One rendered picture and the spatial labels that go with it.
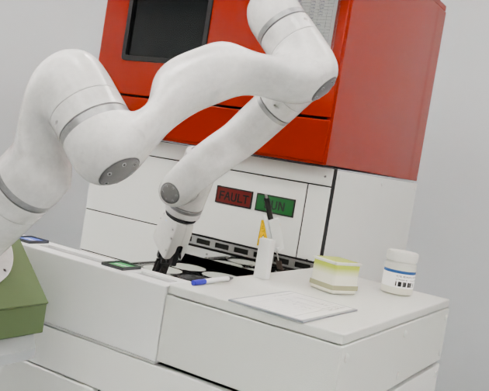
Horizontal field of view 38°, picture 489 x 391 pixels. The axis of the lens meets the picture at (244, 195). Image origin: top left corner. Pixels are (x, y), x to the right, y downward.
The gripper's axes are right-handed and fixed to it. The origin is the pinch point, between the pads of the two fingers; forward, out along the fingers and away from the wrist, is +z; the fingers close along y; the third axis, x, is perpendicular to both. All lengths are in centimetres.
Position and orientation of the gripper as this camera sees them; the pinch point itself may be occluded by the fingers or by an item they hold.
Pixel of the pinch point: (161, 267)
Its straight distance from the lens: 171.6
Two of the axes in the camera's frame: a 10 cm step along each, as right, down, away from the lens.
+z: -3.6, 8.4, 4.1
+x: 8.5, 1.1, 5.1
